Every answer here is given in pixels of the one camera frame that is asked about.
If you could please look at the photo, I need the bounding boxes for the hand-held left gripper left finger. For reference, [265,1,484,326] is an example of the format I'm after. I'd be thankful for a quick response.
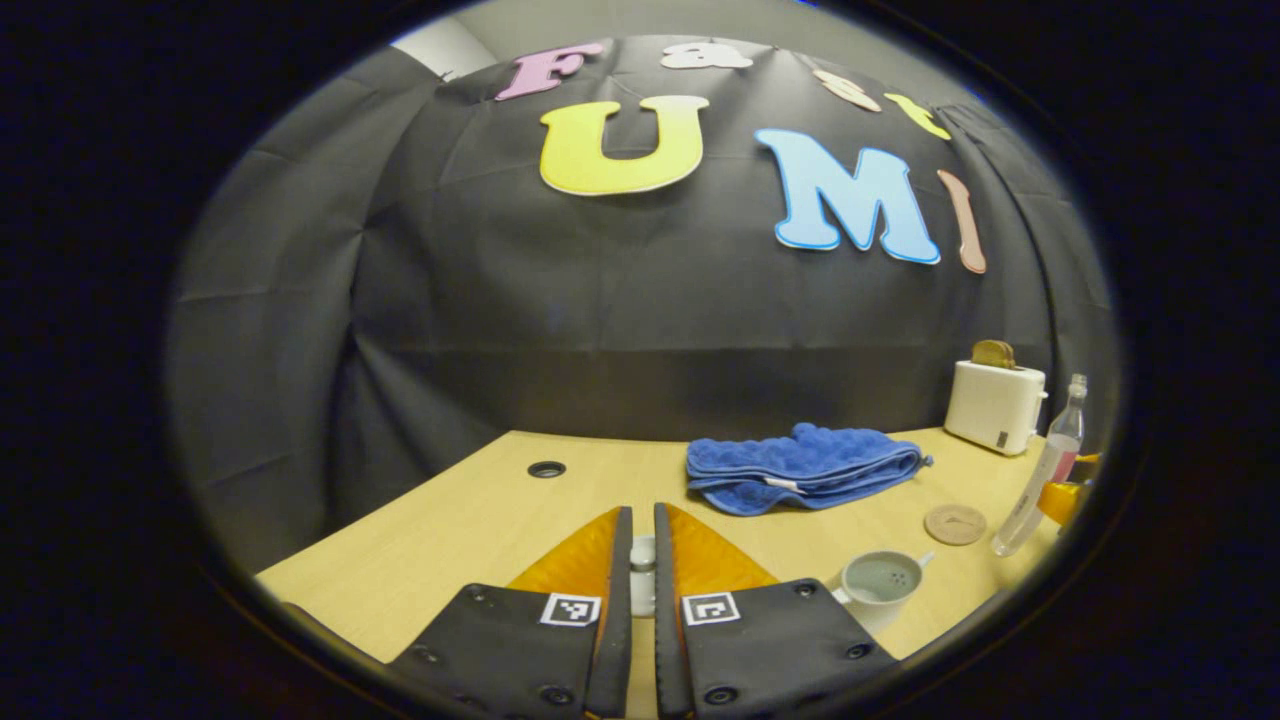
[385,505,634,719]

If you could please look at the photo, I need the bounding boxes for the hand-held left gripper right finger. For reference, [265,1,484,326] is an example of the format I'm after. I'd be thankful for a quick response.
[653,502,901,719]

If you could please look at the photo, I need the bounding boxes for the clear water bottle pink label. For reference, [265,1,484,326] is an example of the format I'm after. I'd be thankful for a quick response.
[990,374,1089,558]

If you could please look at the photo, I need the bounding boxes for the round cork coaster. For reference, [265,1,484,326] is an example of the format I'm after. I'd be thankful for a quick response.
[923,504,988,547]

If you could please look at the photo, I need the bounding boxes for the white ceramic teacup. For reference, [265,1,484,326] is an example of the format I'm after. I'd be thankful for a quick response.
[832,550,936,636]

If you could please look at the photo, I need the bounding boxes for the white toaster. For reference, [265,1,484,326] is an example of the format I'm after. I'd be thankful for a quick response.
[944,360,1049,457]

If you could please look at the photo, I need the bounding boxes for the blue towel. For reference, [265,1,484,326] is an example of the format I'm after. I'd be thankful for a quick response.
[686,422,934,517]

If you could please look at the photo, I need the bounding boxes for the black backdrop cloth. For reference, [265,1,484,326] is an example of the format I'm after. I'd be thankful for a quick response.
[165,35,1121,576]

